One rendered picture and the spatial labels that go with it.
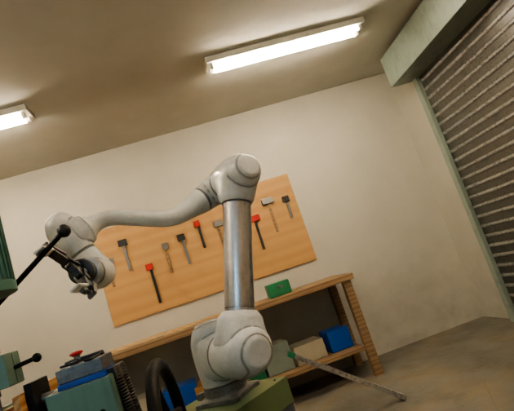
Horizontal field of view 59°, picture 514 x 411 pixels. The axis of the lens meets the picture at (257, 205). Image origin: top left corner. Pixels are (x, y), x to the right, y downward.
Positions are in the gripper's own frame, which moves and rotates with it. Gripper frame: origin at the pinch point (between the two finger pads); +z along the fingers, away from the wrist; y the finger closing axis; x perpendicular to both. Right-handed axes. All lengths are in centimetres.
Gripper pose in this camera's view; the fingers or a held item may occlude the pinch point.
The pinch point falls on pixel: (58, 269)
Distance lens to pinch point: 128.8
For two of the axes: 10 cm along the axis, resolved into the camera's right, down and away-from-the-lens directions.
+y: -7.2, -6.9, 0.9
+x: 6.9, -7.1, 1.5
